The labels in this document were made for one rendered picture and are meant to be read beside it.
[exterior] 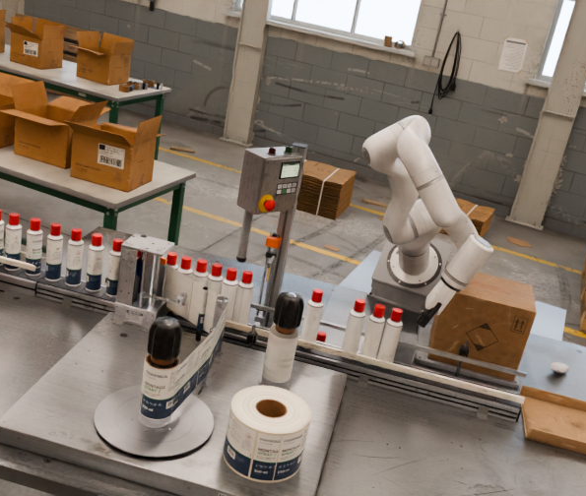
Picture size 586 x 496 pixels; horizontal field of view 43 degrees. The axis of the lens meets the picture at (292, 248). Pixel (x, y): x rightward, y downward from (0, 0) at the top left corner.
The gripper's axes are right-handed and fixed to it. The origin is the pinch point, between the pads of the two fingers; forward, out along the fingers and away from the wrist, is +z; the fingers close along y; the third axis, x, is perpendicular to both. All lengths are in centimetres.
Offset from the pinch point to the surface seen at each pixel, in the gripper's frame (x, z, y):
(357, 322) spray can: -16.9, 11.9, 2.6
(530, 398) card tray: 47.1, 8.3, -12.8
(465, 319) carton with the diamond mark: 14.8, -1.0, -17.8
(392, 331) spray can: -6.2, 7.9, 2.6
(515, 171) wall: 92, 30, -519
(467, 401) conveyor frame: 25.7, 13.5, 4.4
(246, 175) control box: -71, -8, -2
